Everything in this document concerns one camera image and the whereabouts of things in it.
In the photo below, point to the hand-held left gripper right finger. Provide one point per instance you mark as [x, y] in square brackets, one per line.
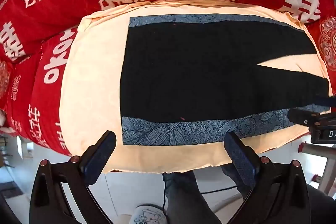
[242, 161]

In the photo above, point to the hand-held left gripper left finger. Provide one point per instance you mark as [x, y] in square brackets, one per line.
[97, 158]

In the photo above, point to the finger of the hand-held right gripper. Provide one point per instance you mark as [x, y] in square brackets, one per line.
[325, 101]
[299, 116]

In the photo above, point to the black pants with blue stripes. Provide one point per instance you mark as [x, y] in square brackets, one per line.
[210, 69]

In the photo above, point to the wooden stool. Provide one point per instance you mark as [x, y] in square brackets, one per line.
[324, 166]

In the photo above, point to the person's left leg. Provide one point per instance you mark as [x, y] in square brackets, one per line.
[186, 197]

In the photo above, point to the peach cloth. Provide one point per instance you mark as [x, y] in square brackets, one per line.
[92, 82]

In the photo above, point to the white printed slipper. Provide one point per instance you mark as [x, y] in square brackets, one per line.
[148, 216]

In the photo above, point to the dark floor mat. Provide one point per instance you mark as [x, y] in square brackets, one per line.
[7, 189]

